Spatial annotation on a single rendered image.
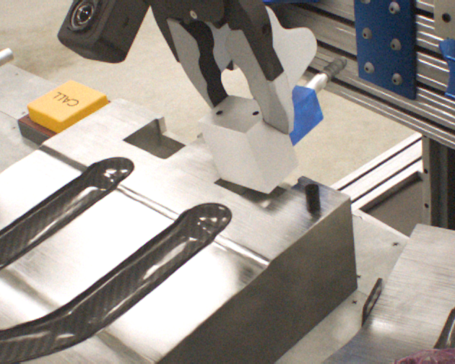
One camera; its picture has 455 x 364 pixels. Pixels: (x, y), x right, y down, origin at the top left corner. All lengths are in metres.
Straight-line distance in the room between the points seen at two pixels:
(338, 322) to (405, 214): 1.06
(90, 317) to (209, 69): 0.19
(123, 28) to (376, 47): 0.57
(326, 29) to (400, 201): 0.68
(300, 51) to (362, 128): 1.74
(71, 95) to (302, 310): 0.40
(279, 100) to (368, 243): 0.19
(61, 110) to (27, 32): 2.24
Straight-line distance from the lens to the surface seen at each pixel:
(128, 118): 0.81
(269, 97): 0.63
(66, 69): 2.89
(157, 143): 0.81
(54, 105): 0.97
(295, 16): 1.20
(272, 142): 0.66
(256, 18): 0.60
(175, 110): 2.56
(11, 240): 0.72
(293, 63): 0.65
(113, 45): 0.57
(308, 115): 0.69
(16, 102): 1.07
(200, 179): 0.71
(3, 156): 0.98
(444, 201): 1.36
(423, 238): 0.69
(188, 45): 0.66
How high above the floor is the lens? 1.30
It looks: 35 degrees down
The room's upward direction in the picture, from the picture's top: 10 degrees counter-clockwise
